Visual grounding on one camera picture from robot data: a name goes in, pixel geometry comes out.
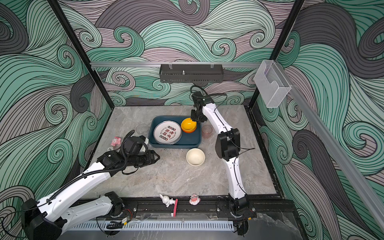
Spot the dark teal plastic bin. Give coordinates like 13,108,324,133
148,115,202,149

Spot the white slotted cable duct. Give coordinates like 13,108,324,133
69,220,235,232

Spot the pink plush toy figure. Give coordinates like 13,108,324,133
111,137,122,147

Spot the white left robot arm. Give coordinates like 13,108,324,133
21,131,160,240

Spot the black wall shelf tray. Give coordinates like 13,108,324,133
159,65,224,84

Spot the black corner frame post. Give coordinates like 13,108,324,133
47,0,115,110

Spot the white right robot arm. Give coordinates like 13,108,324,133
149,87,250,217

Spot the clear acrylic wall box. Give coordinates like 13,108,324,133
254,60,292,109

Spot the pink white small figurine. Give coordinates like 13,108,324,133
189,194,201,206

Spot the pink flat stick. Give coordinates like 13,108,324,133
172,199,178,218

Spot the aluminium wall rail right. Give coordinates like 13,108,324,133
274,62,384,230

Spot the aluminium wall rail back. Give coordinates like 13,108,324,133
90,61,261,69

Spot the white rabbit figurine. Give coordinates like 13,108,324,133
160,194,176,208

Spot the aluminium wall rail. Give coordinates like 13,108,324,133
274,62,384,230
90,61,261,69

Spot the black right corner post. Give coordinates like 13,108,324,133
249,1,304,109

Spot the cream white bowl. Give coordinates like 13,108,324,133
186,148,206,167

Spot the orange bowl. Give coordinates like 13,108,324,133
182,128,196,134

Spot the pinkish clear cup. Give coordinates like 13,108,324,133
202,125,213,139

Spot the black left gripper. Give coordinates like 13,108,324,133
128,149,161,168

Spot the yellow bowl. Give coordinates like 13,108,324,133
181,118,197,130

